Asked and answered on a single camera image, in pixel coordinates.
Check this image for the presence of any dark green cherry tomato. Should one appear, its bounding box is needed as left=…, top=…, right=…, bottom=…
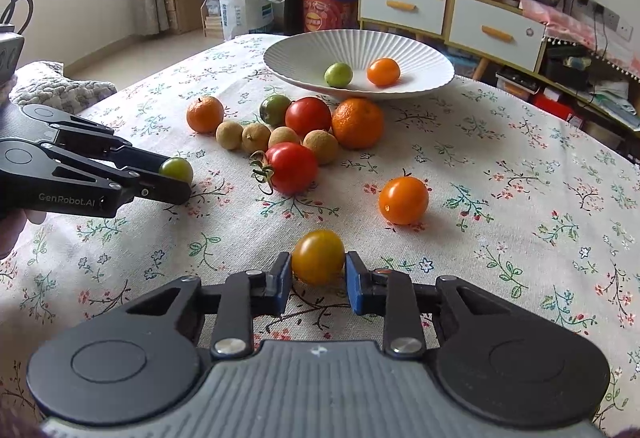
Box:
left=159, top=157, right=195, bottom=184

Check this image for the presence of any small mandarin orange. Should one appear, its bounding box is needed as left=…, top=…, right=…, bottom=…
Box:
left=186, top=96, right=225, bottom=134

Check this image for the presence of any white ribbed plate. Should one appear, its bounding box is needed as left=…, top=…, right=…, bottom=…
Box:
left=263, top=29, right=456, bottom=100

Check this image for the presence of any orange cherry tomato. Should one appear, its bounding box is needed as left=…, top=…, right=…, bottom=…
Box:
left=366, top=57, right=401, bottom=87
left=378, top=175, right=430, bottom=226

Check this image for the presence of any plain red tomato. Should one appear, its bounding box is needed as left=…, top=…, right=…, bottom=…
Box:
left=285, top=96, right=333, bottom=140

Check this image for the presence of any white paper bag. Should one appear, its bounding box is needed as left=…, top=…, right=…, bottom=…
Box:
left=217, top=0, right=276, bottom=41

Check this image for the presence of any wooden cabinet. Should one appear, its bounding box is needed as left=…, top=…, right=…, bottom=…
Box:
left=357, top=0, right=640, bottom=134

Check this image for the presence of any red bag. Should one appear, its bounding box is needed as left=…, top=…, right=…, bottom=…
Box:
left=300, top=0, right=359, bottom=36

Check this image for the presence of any floral tablecloth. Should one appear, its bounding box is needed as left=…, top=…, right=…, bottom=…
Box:
left=0, top=33, right=640, bottom=438

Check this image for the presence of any black cable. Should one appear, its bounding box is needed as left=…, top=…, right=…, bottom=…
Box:
left=0, top=0, right=35, bottom=31

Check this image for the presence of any brown kiwi fruit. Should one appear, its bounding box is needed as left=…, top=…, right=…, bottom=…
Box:
left=268, top=126, right=302, bottom=150

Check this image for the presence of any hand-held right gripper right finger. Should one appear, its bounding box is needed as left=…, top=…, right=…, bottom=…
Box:
left=345, top=251, right=522, bottom=360

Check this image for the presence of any pink cloth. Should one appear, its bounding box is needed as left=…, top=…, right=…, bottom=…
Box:
left=520, top=0, right=640, bottom=79

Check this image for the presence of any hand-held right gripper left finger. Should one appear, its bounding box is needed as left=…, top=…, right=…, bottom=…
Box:
left=119, top=251, right=293, bottom=360

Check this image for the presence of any person's left hand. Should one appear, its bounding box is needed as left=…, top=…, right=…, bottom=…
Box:
left=0, top=209, right=47, bottom=261

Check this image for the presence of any light green tomato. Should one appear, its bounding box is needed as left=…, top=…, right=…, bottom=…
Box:
left=324, top=62, right=354, bottom=88

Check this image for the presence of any grey knitted cushion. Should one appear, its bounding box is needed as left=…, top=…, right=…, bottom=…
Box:
left=9, top=62, right=118, bottom=116

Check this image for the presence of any red tomato with green stem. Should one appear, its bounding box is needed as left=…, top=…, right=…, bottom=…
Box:
left=250, top=142, right=320, bottom=196

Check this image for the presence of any green and red tomato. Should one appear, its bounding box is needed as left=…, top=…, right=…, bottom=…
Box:
left=259, top=94, right=293, bottom=128

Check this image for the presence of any yellow cherry tomato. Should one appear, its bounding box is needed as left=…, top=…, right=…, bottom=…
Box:
left=291, top=229, right=347, bottom=286

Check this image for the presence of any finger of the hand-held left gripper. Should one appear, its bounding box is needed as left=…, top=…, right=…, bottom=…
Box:
left=41, top=143, right=194, bottom=219
left=50, top=110, right=168, bottom=171

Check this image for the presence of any white drawer with orange handle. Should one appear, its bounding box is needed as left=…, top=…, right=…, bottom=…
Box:
left=359, top=0, right=447, bottom=36
left=447, top=0, right=547, bottom=73

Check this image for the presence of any large mandarin orange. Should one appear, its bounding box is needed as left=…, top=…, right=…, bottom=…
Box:
left=331, top=97, right=385, bottom=150

